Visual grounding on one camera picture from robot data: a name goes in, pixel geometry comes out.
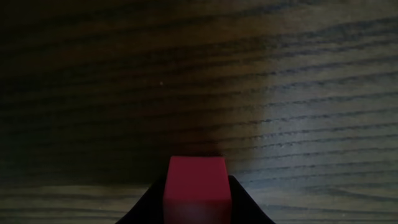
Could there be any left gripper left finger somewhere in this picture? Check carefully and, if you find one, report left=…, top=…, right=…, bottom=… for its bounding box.
left=115, top=174, right=169, bottom=224

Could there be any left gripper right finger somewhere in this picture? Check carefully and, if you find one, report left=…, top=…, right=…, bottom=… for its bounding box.
left=228, top=175, right=277, bottom=224

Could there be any red cube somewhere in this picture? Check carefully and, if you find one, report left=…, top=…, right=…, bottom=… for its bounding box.
left=162, top=156, right=233, bottom=224

